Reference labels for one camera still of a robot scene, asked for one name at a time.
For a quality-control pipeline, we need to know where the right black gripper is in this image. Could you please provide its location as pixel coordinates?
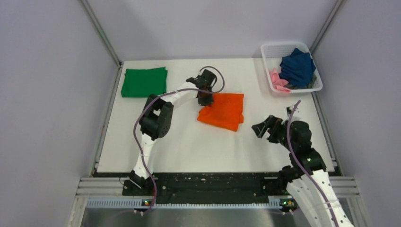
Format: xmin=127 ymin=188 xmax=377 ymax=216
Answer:
xmin=252 ymin=115 xmax=296 ymax=152

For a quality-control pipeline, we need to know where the orange t-shirt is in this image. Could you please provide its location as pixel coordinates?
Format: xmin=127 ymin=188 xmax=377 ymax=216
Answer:
xmin=197 ymin=93 xmax=244 ymax=132

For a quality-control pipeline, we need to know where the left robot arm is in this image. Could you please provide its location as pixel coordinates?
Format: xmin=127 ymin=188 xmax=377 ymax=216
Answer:
xmin=122 ymin=66 xmax=223 ymax=196

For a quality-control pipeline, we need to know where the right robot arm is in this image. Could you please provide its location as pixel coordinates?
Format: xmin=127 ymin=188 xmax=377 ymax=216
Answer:
xmin=252 ymin=115 xmax=353 ymax=227

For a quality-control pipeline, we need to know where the pink t-shirt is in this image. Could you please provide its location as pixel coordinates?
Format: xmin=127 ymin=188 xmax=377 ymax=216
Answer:
xmin=269 ymin=68 xmax=291 ymax=93

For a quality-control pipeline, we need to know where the dark grey t-shirt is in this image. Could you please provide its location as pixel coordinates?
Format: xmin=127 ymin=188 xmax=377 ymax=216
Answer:
xmin=285 ymin=74 xmax=317 ymax=89

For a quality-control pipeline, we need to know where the dark blue t-shirt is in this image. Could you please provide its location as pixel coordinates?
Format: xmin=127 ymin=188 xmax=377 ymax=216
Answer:
xmin=279 ymin=48 xmax=316 ymax=87

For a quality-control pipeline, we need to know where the folded green t-shirt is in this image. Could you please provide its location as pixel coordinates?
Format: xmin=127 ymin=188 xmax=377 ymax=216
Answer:
xmin=121 ymin=67 xmax=168 ymax=98

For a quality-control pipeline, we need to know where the white plastic basket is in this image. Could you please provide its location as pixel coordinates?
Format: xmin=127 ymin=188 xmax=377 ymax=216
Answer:
xmin=261 ymin=41 xmax=323 ymax=96

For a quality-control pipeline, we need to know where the aluminium frame rail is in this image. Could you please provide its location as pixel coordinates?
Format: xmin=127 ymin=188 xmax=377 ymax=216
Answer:
xmin=75 ymin=177 xmax=361 ymax=210

